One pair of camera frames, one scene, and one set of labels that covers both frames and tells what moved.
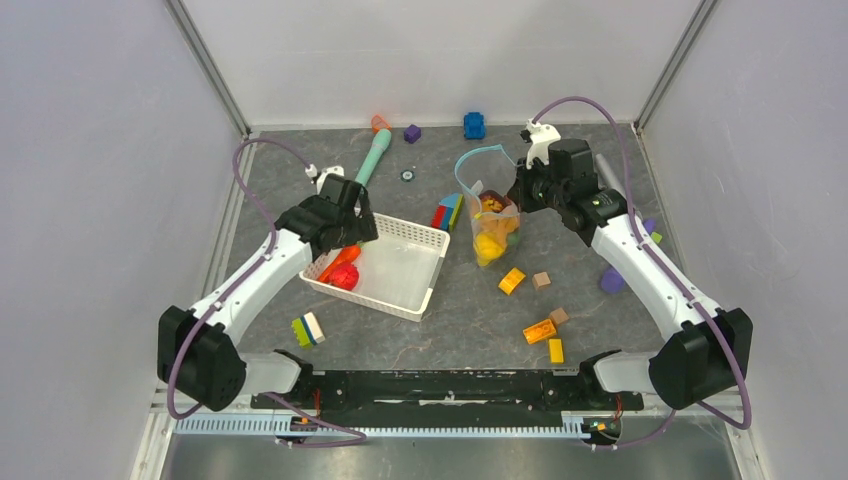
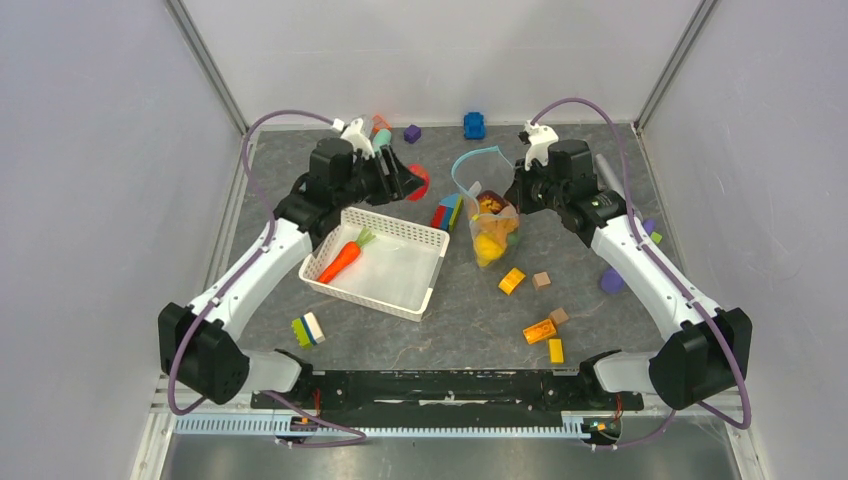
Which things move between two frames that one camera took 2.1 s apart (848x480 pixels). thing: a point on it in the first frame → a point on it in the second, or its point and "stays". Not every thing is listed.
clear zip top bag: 489,180 stays
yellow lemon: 486,248 stays
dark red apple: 493,196 stays
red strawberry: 345,276 → 418,170
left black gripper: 363,229 → 402,182
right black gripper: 518,191 stays
